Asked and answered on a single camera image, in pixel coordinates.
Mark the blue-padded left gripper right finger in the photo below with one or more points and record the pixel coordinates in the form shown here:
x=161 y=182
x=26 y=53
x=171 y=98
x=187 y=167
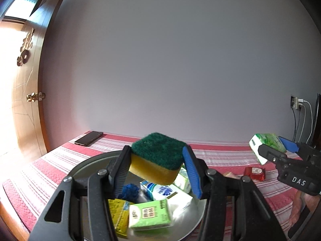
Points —
x=236 y=203

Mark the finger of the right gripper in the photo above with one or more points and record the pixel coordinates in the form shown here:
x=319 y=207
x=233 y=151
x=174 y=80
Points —
x=269 y=154

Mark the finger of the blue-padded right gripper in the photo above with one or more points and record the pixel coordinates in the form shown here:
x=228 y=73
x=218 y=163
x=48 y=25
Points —
x=289 y=145

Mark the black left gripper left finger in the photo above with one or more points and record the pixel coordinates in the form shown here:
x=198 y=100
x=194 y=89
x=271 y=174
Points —
x=79 y=206

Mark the small green tissue pack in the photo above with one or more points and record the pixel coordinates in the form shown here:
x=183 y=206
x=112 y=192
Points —
x=269 y=139
x=182 y=181

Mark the red snack packet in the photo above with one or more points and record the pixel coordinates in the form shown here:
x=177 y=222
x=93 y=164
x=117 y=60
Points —
x=255 y=173

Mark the yellow printed packet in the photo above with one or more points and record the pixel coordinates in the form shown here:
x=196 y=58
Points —
x=119 y=210

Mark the beige snack packet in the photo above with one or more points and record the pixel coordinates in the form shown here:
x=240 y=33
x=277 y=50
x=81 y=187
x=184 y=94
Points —
x=231 y=175

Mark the blue knotted cloth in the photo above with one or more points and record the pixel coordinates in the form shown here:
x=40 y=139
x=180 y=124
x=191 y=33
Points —
x=130 y=193

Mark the blue white milk carton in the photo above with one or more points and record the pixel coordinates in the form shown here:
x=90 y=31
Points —
x=177 y=199

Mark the large green tissue pack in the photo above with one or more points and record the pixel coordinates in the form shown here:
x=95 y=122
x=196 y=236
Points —
x=149 y=215

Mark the yellow green sponge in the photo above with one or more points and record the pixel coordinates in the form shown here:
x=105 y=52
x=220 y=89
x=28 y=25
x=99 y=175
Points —
x=157 y=158

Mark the right hand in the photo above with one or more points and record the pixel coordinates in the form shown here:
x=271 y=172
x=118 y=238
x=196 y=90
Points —
x=300 y=200

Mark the black monitor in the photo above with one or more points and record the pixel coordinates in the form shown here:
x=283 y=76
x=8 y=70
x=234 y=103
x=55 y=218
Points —
x=315 y=141

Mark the round metal cookie tin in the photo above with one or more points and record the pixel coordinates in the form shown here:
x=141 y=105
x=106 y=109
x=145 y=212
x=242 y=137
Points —
x=185 y=223

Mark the red white striped tablecloth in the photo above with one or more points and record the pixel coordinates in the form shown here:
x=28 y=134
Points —
x=30 y=186

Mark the black smartphone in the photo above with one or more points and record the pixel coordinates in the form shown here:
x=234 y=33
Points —
x=89 y=138

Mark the door ornament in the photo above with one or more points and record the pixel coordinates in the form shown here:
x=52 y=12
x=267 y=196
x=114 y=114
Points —
x=27 y=44

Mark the wooden door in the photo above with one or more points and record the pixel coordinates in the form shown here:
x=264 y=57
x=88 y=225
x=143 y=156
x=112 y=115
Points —
x=29 y=116

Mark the wall power outlet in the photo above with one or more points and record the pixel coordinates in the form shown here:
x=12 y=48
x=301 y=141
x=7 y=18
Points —
x=296 y=102

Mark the brass door handle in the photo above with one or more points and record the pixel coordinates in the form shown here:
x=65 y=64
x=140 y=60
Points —
x=35 y=97

